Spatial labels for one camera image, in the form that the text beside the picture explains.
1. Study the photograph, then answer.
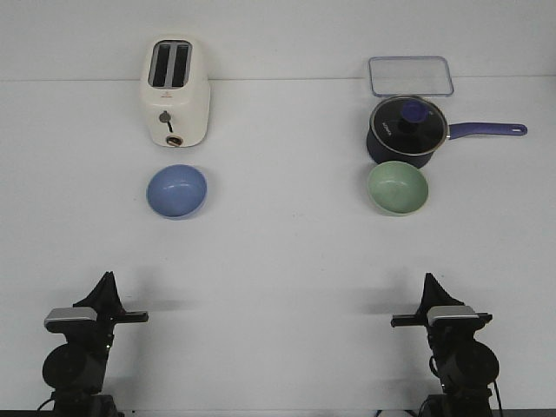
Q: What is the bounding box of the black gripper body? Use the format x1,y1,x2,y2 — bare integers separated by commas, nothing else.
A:
63,311,149,348
390,313,493,348

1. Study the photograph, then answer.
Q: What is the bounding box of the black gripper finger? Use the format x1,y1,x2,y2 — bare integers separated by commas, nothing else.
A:
430,274,464,307
110,271,126,313
72,271,114,311
417,273,434,316

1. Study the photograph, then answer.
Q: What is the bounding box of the green bowl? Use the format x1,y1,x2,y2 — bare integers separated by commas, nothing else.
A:
367,161,429,216

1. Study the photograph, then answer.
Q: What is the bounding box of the blue bowl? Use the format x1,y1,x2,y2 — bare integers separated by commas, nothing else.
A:
145,164,209,220

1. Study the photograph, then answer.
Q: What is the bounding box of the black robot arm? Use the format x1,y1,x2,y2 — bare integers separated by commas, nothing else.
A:
42,271,149,416
390,273,500,416

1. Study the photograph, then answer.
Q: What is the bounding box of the dark blue saucepan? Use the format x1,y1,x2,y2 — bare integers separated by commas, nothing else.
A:
367,122,527,169

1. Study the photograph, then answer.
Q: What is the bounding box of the glass pot lid blue knob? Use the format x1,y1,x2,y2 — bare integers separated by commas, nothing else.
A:
370,96,448,156

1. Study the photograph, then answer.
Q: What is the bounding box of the white two-slot toaster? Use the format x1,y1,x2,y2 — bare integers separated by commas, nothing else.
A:
140,35,210,148

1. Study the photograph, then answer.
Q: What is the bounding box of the clear plastic container lid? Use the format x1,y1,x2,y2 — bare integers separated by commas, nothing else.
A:
368,56,454,97

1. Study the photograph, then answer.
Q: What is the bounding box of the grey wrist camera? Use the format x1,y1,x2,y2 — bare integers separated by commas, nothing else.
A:
427,305,479,327
43,307,97,334

